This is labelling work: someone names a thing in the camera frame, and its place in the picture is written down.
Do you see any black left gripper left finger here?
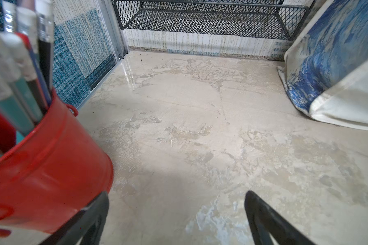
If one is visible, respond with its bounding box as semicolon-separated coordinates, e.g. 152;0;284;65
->
41;191;109;245

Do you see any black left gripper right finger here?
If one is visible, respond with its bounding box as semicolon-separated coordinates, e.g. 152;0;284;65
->
244;190;314;245

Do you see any white canvas tote bag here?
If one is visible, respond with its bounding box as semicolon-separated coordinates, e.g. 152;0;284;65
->
278;1;368;131

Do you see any red metal pencil bucket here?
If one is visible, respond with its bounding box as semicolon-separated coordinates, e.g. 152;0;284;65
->
0;93;113;233

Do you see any black mesh shelf rack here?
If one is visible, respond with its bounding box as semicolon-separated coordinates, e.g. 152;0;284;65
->
111;1;313;41

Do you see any black pencil with eraser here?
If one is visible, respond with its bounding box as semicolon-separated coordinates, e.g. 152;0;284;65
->
35;0;54;92

